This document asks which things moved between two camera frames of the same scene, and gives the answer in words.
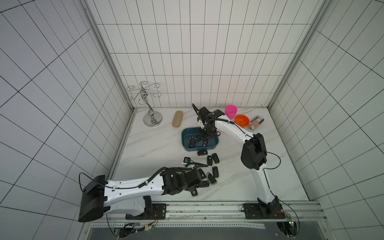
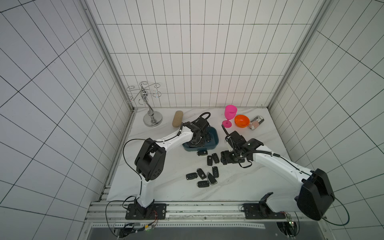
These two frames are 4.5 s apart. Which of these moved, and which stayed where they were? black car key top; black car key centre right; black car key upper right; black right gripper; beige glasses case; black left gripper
Moved: black right gripper; black left gripper
Stayed: black car key upper right; beige glasses case; black car key centre right; black car key top
